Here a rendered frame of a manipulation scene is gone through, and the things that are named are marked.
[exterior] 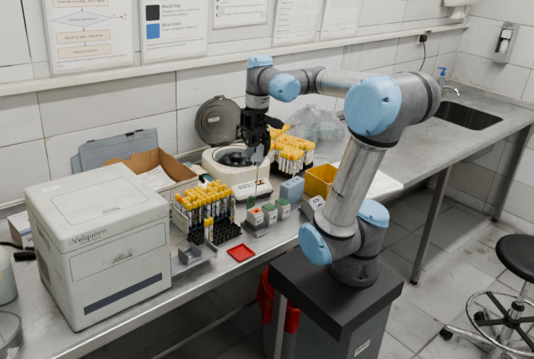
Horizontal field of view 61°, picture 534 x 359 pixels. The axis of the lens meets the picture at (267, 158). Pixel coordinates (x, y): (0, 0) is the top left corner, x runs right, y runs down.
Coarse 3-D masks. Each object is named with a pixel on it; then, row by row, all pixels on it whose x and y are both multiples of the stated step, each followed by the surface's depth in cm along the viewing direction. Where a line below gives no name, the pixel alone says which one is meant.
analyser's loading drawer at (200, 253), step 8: (208, 240) 143; (192, 248) 140; (200, 248) 142; (208, 248) 143; (216, 248) 140; (176, 256) 138; (184, 256) 135; (192, 256) 139; (200, 256) 137; (208, 256) 139; (216, 256) 141; (176, 264) 135; (184, 264) 135; (192, 264) 135; (176, 272) 132
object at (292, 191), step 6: (288, 180) 173; (294, 180) 173; (300, 180) 174; (282, 186) 170; (288, 186) 169; (294, 186) 171; (300, 186) 174; (282, 192) 171; (288, 192) 169; (294, 192) 172; (300, 192) 176; (288, 198) 171; (294, 198) 174; (300, 198) 177; (294, 204) 175; (300, 204) 176
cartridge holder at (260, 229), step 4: (240, 224) 161; (244, 224) 160; (248, 224) 158; (252, 224) 157; (260, 224) 157; (264, 224) 159; (248, 228) 158; (252, 228) 157; (256, 228) 156; (260, 228) 158; (264, 228) 159; (252, 232) 157; (256, 232) 156; (260, 232) 156; (264, 232) 157; (256, 236) 156
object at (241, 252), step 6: (234, 246) 149; (240, 246) 151; (246, 246) 150; (228, 252) 147; (234, 252) 148; (240, 252) 148; (246, 252) 148; (252, 252) 148; (234, 258) 145; (240, 258) 145; (246, 258) 145
